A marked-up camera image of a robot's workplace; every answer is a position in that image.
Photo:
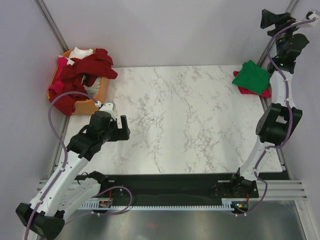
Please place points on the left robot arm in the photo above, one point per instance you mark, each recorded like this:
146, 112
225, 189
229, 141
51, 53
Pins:
46, 214

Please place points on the dark red t shirt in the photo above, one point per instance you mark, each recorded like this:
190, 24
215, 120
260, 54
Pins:
83, 77

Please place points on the green t shirt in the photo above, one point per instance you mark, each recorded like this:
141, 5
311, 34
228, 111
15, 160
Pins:
252, 77

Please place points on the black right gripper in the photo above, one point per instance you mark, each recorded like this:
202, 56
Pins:
268, 19

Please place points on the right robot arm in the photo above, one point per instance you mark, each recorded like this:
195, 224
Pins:
280, 119

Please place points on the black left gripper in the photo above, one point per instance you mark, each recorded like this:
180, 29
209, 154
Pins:
120, 134

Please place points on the pink t shirt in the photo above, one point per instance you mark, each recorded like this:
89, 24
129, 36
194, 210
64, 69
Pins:
60, 67

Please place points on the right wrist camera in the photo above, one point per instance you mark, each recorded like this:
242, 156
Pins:
312, 18

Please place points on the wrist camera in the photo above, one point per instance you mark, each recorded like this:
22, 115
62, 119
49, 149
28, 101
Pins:
312, 18
110, 108

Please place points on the white t shirt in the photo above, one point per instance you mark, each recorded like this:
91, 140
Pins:
77, 53

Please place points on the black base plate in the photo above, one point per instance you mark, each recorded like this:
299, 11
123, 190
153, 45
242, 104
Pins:
174, 190

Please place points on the aluminium frame rail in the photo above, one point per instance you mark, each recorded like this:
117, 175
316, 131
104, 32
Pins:
285, 190

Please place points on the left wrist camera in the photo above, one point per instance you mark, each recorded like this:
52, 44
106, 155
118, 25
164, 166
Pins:
110, 108

